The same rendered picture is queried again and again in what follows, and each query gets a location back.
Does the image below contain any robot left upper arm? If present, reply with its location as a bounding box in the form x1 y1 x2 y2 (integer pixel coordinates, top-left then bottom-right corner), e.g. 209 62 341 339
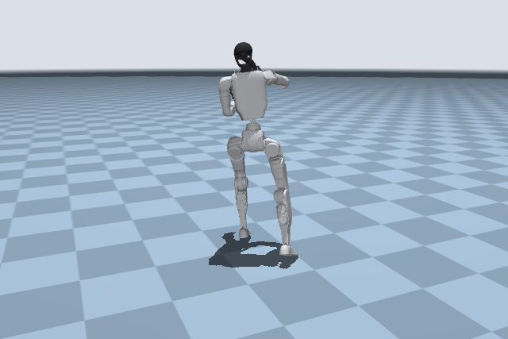
219 76 235 117

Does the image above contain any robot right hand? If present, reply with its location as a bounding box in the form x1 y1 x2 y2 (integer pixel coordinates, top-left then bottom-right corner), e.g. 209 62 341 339
237 56 262 71

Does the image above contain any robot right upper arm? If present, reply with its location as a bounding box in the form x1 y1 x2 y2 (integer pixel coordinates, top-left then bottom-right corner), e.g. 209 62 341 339
263 70 290 89

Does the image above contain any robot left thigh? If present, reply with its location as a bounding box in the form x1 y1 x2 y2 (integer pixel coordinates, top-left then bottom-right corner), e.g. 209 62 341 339
227 137 248 191

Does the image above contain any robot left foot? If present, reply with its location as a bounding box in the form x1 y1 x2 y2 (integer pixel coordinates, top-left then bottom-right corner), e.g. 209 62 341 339
239 226 251 238

